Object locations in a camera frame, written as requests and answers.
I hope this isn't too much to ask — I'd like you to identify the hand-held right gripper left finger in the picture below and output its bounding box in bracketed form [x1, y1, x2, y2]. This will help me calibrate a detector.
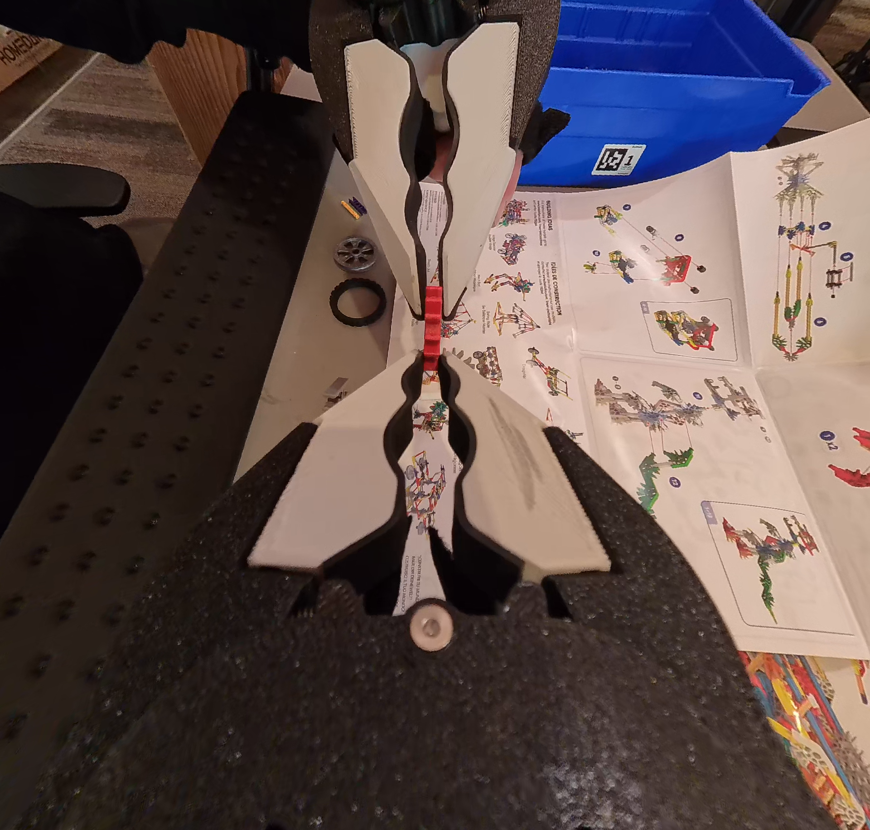
[246, 351, 425, 615]

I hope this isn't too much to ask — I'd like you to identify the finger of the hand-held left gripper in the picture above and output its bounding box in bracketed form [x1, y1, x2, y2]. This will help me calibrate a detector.
[439, 19, 522, 319]
[343, 39, 437, 321]

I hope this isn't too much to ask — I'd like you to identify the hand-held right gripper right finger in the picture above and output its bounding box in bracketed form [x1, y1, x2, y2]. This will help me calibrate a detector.
[439, 353, 613, 615]

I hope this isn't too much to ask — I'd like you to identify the red connector piece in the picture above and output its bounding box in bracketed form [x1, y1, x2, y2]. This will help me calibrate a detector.
[421, 284, 447, 388]

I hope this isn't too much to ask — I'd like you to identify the blue plastic bin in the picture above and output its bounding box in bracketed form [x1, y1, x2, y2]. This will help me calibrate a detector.
[517, 0, 831, 188]

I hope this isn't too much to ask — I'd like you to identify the person's left forearm black sleeve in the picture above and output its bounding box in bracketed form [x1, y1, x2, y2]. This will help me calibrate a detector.
[0, 0, 315, 66]

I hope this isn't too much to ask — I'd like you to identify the white printed tag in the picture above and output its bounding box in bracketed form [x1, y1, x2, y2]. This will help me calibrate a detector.
[591, 143, 647, 178]

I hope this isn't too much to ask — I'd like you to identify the small grey wheel hub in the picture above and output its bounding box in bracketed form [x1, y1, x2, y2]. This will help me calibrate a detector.
[333, 236, 379, 275]

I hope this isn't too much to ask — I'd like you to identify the wooden cabinet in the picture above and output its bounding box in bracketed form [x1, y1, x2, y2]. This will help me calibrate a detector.
[146, 28, 295, 165]

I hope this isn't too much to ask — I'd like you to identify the small black rubber tire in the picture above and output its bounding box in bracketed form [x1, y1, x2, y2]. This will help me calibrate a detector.
[329, 279, 387, 329]

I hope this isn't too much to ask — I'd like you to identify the black perforated board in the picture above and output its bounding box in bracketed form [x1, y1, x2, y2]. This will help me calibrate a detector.
[0, 89, 338, 777]

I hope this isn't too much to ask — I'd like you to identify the white folded instruction sheet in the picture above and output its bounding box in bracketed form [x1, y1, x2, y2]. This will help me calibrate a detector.
[387, 117, 870, 661]

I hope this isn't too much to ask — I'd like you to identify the black office chair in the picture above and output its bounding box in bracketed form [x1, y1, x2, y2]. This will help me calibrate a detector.
[0, 162, 145, 539]

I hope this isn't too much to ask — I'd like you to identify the cardboard box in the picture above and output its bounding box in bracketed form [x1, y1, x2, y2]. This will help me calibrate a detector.
[0, 24, 63, 94]

